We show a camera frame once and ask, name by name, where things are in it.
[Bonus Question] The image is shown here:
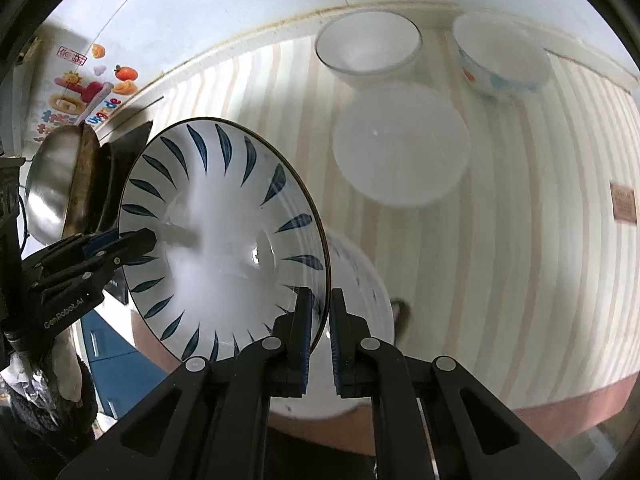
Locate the colourful wall sticker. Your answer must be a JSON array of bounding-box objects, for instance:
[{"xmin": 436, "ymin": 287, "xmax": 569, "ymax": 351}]
[{"xmin": 31, "ymin": 42, "xmax": 140, "ymax": 143}]

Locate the golden metal pan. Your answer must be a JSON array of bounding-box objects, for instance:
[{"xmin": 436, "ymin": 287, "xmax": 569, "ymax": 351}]
[{"xmin": 62, "ymin": 122, "xmax": 109, "ymax": 239}]

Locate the white bowl dark rim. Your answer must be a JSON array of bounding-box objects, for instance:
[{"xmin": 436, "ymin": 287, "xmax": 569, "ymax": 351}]
[{"xmin": 314, "ymin": 9, "xmax": 424, "ymax": 90}]

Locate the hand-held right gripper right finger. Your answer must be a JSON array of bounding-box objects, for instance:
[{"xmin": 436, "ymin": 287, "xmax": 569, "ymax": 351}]
[{"xmin": 329, "ymin": 287, "xmax": 582, "ymax": 480}]

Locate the plain white bowl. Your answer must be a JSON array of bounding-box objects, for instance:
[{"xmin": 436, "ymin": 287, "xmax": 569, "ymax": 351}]
[{"xmin": 332, "ymin": 83, "xmax": 473, "ymax": 208}]

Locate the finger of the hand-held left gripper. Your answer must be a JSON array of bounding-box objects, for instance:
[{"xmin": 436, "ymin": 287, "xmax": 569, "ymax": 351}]
[
  {"xmin": 29, "ymin": 227, "xmax": 158, "ymax": 307},
  {"xmin": 22, "ymin": 229, "xmax": 122, "ymax": 275}
]

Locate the black induction cooker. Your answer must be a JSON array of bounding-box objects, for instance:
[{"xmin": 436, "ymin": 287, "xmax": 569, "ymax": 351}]
[{"xmin": 98, "ymin": 120, "xmax": 154, "ymax": 233}]

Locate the blue cabinet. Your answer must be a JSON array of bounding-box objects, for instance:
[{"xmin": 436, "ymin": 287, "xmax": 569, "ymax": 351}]
[{"xmin": 80, "ymin": 310, "xmax": 172, "ymax": 417}]

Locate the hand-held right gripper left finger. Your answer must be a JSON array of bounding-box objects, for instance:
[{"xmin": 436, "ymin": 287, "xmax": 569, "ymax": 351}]
[{"xmin": 56, "ymin": 287, "xmax": 316, "ymax": 480}]

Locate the white bowl blue flower print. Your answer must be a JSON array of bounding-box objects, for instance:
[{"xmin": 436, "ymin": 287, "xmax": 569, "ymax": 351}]
[{"xmin": 451, "ymin": 11, "xmax": 552, "ymax": 101}]

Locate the steel pot lid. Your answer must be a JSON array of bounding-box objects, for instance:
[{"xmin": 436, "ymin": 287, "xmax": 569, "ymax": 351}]
[{"xmin": 25, "ymin": 124, "xmax": 84, "ymax": 242}]

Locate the white plate dark speckled print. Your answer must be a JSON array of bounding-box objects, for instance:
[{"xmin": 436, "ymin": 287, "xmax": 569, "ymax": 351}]
[{"xmin": 270, "ymin": 227, "xmax": 395, "ymax": 421}]

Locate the white plate blue leaf pattern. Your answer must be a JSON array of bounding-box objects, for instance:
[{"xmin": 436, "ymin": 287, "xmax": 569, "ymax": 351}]
[{"xmin": 118, "ymin": 117, "xmax": 332, "ymax": 364}]

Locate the brown tablecloth label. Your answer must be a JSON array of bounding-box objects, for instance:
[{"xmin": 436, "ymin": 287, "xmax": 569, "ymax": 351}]
[{"xmin": 609, "ymin": 182, "xmax": 640, "ymax": 224}]

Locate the person's sandalled foot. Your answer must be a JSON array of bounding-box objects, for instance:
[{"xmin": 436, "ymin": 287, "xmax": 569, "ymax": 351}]
[{"xmin": 390, "ymin": 300, "xmax": 412, "ymax": 347}]

